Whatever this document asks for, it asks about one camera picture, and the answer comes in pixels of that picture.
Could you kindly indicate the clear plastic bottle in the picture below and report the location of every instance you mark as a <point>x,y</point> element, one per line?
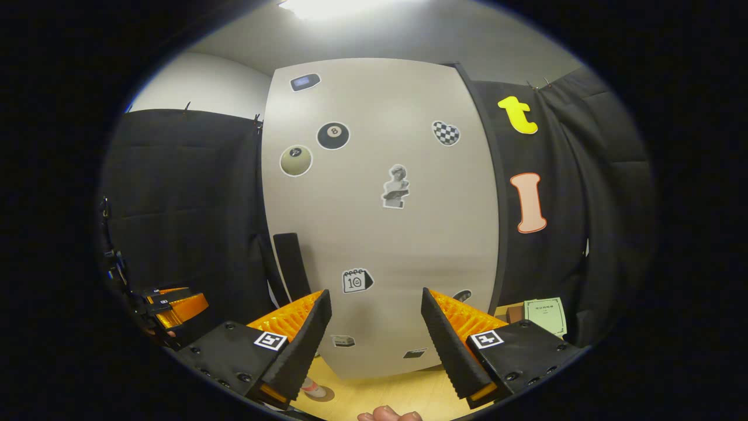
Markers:
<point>312,387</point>

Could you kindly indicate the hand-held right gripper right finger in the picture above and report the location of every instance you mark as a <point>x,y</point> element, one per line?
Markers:
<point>447,351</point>

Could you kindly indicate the grey cabinet door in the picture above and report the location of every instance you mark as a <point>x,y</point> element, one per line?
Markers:
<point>409,245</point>

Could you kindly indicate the black backdrop cloth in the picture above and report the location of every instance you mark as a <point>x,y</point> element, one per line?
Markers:
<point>187,175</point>

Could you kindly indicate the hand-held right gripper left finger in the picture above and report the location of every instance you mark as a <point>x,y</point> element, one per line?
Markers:
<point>304,345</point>

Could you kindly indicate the dark grey cabinet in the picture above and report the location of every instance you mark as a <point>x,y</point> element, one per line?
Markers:
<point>502,222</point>

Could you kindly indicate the pale green booklet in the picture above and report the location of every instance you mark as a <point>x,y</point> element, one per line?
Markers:
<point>546,316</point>

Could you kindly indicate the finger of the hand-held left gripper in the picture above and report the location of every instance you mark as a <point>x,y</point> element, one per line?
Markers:
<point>169,292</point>
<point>184,309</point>

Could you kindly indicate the brown book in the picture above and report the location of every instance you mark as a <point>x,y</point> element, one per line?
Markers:
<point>515,314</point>

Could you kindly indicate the brown round coaster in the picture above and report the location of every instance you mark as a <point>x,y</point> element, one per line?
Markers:
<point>327,396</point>

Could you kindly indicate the large ceiling light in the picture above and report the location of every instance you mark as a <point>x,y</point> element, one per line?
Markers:
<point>339,7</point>

